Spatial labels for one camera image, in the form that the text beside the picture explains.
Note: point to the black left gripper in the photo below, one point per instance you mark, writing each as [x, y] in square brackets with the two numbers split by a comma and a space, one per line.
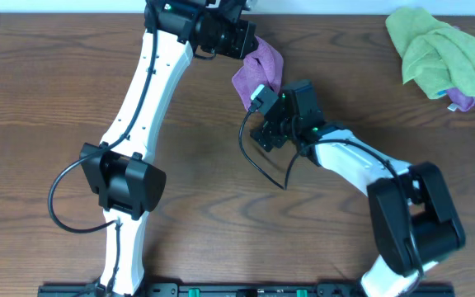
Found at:
[246, 42]

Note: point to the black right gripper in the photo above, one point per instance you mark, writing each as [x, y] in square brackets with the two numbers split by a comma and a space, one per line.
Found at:
[265, 128]

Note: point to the purple cloth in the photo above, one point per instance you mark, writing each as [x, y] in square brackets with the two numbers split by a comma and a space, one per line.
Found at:
[263, 66]
[459, 101]

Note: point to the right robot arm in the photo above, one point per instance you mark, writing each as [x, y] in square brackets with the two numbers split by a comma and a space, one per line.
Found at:
[414, 220]

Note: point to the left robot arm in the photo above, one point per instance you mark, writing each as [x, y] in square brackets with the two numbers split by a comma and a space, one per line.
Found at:
[120, 168]

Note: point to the green cloth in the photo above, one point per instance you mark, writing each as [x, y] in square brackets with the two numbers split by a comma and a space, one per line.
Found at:
[435, 55]

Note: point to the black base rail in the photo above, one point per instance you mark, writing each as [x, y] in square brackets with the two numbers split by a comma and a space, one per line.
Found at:
[327, 289]

